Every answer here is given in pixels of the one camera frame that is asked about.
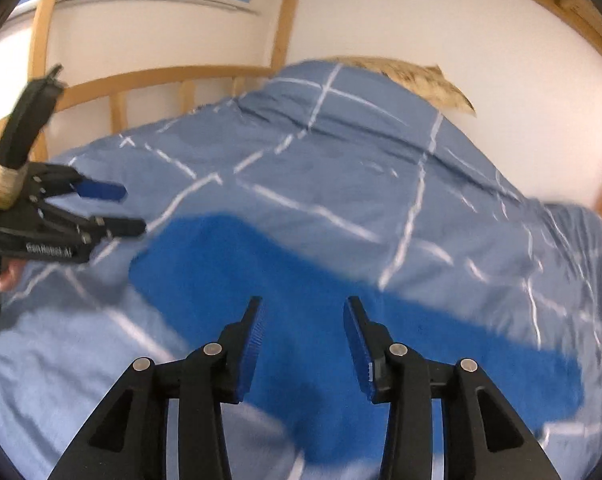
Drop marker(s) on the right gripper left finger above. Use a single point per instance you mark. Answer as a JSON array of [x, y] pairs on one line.
[[125, 436]]

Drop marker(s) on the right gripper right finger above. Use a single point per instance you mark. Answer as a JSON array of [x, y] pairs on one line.
[[484, 437]]

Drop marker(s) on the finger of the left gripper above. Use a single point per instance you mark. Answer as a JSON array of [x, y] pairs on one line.
[[100, 190], [115, 227]]

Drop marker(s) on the blue fleece pants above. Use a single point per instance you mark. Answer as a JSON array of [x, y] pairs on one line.
[[201, 272]]

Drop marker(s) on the person's left hand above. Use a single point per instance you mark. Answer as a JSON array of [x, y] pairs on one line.
[[11, 273]]

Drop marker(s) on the beige patterned pillow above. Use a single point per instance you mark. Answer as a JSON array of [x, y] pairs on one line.
[[428, 82]]

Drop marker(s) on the wooden bunk bed frame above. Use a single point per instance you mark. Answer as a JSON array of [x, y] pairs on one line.
[[532, 69]]

